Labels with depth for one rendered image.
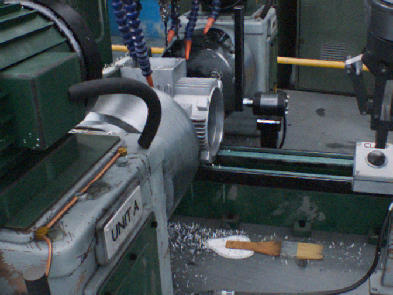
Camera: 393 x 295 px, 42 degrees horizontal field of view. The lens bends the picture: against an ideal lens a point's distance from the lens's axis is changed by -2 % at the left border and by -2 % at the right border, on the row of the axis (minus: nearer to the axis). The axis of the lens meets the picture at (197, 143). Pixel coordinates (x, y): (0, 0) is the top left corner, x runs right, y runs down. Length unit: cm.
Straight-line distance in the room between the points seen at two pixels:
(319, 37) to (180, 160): 352
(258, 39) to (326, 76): 285
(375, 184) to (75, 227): 53
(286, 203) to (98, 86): 68
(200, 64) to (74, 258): 92
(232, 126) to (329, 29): 272
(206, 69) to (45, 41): 82
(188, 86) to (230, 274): 41
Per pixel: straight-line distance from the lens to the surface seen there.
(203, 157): 113
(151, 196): 71
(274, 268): 105
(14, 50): 55
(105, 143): 67
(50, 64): 51
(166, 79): 112
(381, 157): 88
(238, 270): 104
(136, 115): 83
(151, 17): 716
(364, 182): 88
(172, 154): 83
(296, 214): 116
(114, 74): 113
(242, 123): 163
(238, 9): 122
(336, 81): 436
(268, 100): 125
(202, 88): 111
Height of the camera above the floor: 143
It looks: 23 degrees down
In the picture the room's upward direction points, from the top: 3 degrees counter-clockwise
